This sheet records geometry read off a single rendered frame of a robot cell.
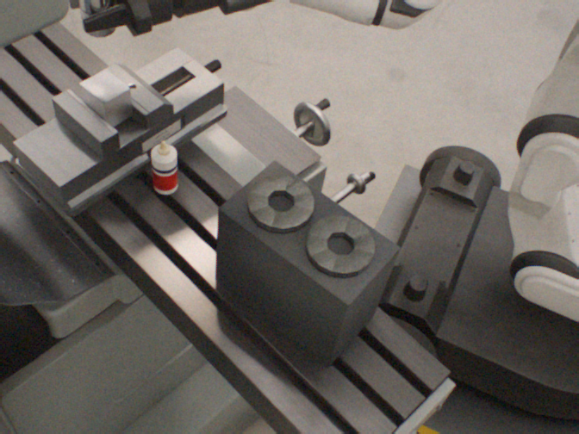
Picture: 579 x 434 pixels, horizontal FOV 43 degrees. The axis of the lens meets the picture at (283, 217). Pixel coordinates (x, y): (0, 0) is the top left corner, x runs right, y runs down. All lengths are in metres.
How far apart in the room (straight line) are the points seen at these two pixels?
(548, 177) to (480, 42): 1.87
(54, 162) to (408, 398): 0.64
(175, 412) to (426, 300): 0.67
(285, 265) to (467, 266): 0.80
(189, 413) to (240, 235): 0.91
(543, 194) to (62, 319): 0.84
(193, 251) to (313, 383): 0.28
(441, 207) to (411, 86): 1.19
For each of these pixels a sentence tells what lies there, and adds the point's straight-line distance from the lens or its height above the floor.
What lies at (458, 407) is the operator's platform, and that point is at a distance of 1.72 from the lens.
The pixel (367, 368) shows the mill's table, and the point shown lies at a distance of 1.10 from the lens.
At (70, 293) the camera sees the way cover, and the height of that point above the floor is 0.88.
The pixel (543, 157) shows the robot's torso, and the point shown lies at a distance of 1.31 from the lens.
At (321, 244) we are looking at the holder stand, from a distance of 0.95.
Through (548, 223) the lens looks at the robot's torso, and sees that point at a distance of 1.50.
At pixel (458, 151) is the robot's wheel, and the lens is 1.86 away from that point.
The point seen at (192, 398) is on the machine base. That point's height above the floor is 0.20.
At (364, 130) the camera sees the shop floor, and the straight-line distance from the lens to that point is 2.67.
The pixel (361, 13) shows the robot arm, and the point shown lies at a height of 1.22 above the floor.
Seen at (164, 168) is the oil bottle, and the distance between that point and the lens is 1.18.
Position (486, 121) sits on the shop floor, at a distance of 2.84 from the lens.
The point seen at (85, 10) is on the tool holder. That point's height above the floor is 1.24.
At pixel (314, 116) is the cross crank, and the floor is 0.68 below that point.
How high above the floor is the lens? 1.92
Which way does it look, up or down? 54 degrees down
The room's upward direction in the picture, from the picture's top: 9 degrees clockwise
